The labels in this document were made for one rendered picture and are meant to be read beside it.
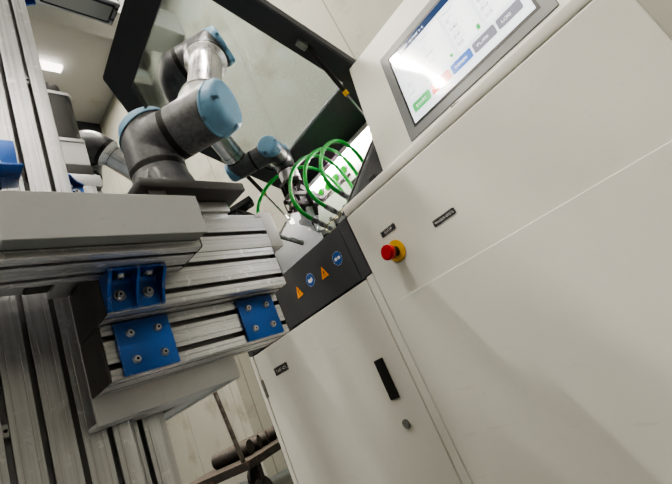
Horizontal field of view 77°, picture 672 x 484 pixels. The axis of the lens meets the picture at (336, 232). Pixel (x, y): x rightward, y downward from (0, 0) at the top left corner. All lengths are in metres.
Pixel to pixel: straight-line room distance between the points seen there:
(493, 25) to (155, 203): 0.91
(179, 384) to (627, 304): 0.77
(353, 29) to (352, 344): 3.41
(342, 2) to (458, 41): 3.17
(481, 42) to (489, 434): 0.91
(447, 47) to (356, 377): 0.92
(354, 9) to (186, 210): 3.69
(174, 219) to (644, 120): 0.72
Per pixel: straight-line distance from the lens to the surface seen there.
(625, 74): 0.81
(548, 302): 0.84
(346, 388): 1.23
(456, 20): 1.32
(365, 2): 4.21
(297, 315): 1.31
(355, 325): 1.13
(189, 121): 0.94
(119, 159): 1.58
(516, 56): 0.87
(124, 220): 0.66
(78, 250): 0.65
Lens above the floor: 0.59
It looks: 18 degrees up
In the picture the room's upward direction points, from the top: 25 degrees counter-clockwise
